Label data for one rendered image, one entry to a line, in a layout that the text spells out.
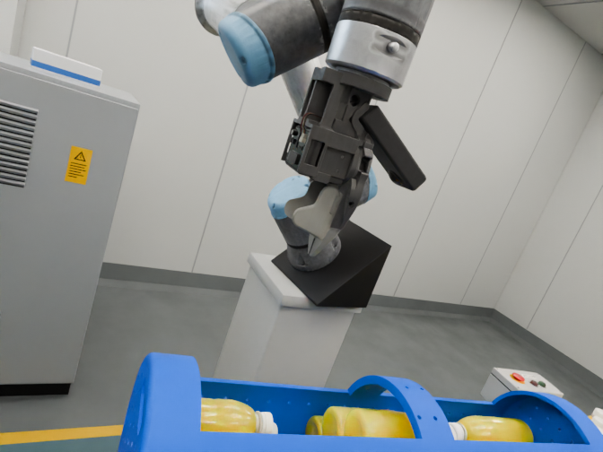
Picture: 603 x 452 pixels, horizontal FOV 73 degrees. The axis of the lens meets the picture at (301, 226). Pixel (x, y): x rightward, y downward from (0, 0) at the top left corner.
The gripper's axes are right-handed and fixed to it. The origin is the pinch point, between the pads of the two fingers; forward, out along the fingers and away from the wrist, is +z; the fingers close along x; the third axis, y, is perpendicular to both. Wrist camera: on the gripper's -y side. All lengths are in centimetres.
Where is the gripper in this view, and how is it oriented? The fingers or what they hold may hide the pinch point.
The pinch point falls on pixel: (319, 247)
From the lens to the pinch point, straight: 51.2
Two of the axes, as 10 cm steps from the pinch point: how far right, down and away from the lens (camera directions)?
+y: -9.0, -2.1, -3.8
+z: -3.2, 9.2, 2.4
